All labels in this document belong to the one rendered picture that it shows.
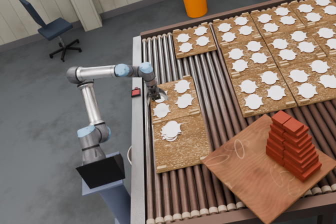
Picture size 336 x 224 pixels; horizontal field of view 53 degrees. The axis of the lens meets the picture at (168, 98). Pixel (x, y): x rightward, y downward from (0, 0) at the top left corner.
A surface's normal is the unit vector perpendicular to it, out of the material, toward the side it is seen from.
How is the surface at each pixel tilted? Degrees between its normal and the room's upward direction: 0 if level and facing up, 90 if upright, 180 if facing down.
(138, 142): 0
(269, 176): 0
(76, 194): 0
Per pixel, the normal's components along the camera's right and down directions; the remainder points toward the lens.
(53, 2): 0.20, 0.62
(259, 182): -0.23, -0.72
